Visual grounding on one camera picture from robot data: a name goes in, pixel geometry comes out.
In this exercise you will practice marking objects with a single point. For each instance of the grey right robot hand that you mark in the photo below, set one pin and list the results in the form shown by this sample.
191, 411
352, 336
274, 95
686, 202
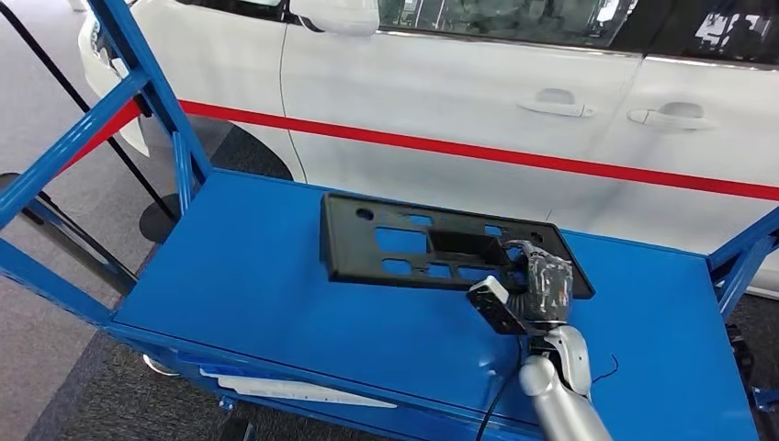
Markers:
548, 292

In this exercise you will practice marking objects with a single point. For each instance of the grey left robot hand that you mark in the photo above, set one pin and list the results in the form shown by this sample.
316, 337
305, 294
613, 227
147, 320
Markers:
235, 431

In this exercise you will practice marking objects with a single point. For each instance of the black plastic frame part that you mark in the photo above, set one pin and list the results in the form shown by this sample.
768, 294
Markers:
341, 243

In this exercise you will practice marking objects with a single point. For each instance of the blue metal shelf rack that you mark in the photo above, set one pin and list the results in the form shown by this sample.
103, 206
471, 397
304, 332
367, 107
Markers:
243, 274

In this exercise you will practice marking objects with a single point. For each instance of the white plastic bin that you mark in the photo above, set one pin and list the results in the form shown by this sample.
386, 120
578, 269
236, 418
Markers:
292, 391

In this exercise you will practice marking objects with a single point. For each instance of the red barrier belt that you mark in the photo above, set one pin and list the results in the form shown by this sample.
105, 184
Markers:
125, 122
426, 146

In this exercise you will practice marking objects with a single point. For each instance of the black pole stanchion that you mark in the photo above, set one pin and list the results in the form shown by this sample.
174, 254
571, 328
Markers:
159, 222

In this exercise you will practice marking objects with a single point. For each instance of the white car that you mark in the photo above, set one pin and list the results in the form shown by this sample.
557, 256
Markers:
426, 91

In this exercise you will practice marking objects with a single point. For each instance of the black floor bracket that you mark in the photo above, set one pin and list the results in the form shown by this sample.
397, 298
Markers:
739, 353

